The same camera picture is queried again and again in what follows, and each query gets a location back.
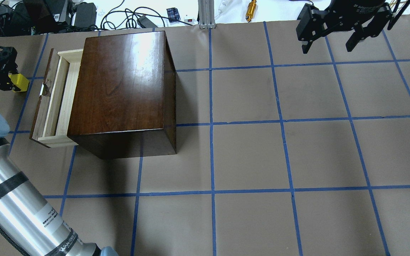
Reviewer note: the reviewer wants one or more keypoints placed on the metal cylinder connector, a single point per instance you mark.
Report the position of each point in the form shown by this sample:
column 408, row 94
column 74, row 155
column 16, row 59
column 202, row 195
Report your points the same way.
column 250, row 11

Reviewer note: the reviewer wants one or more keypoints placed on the aluminium extrusion post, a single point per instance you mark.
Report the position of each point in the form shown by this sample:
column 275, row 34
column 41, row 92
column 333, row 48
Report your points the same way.
column 206, row 14

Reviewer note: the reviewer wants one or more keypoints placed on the yellow block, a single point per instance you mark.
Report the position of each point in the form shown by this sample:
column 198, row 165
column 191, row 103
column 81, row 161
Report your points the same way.
column 20, row 82

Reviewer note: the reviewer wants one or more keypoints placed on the black electronics box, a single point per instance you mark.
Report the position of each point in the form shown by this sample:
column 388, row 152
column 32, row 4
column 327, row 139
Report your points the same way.
column 35, row 17

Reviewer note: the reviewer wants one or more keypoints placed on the dark wooden cabinet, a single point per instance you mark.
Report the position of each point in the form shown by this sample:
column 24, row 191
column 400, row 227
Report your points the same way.
column 124, row 104

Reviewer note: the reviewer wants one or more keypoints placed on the light wood drawer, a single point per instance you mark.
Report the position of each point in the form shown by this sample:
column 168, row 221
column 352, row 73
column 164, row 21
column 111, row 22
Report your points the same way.
column 55, row 102

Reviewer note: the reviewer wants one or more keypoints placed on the small blue black device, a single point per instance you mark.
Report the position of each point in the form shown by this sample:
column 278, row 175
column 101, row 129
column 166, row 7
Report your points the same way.
column 173, row 14

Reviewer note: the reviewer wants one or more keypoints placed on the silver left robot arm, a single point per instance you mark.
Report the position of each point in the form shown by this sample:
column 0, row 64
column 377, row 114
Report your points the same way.
column 28, row 221

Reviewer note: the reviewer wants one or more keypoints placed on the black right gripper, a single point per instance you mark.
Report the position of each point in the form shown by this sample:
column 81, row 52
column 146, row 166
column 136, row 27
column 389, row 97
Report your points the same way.
column 363, row 9

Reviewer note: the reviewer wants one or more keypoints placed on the black power adapter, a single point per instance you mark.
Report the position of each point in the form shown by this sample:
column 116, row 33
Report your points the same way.
column 85, row 15

